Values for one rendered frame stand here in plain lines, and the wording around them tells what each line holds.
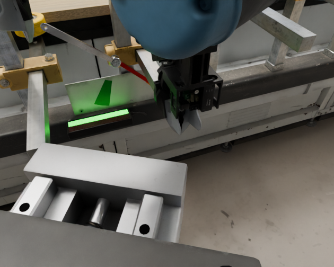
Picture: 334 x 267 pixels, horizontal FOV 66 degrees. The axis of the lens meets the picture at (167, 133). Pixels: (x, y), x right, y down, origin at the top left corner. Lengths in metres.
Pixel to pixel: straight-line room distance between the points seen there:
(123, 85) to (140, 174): 0.51
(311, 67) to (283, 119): 0.65
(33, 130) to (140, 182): 0.33
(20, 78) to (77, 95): 0.13
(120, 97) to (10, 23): 0.32
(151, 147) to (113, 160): 1.09
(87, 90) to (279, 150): 1.26
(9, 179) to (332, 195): 1.55
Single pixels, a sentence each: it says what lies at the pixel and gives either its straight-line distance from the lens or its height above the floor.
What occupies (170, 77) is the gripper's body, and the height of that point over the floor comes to 0.96.
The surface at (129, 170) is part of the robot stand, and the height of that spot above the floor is 0.99.
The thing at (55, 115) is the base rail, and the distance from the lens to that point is 0.77.
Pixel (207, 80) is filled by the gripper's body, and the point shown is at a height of 0.97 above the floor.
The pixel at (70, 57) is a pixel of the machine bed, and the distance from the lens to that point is 0.90.
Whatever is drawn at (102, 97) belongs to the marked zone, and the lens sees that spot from 0.72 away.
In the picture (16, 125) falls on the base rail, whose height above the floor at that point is 0.70.
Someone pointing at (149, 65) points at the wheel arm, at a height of 0.86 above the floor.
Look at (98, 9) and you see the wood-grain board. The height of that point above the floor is 0.89.
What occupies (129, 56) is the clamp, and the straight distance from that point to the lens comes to 0.67.
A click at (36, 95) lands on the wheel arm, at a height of 0.85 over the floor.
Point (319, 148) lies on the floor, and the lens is 1.80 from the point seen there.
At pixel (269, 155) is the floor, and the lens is 1.63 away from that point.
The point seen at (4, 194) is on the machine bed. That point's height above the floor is 0.17.
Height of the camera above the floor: 1.17
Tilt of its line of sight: 46 degrees down
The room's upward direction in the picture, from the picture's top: straight up
